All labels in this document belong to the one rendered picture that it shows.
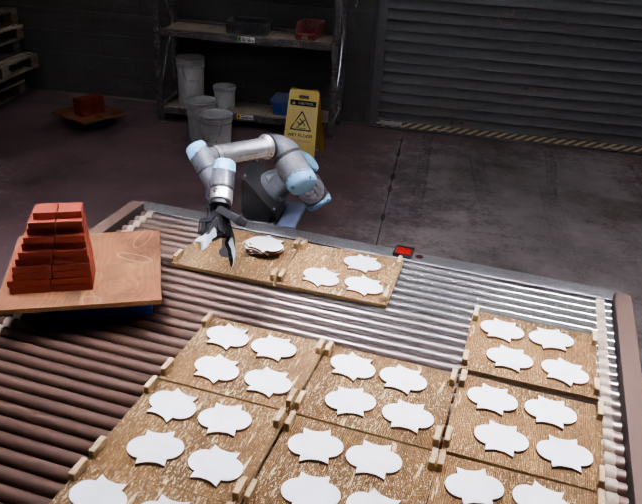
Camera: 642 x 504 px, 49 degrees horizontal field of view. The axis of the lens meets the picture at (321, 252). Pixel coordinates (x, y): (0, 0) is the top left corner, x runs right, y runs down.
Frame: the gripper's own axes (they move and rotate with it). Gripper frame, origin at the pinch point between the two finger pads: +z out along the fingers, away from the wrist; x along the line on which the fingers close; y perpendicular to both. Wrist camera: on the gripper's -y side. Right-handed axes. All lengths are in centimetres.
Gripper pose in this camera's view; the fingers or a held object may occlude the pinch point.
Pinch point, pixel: (219, 259)
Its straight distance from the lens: 224.6
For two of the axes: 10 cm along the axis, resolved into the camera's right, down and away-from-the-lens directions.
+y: -8.6, 1.5, 4.9
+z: -0.5, 9.3, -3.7
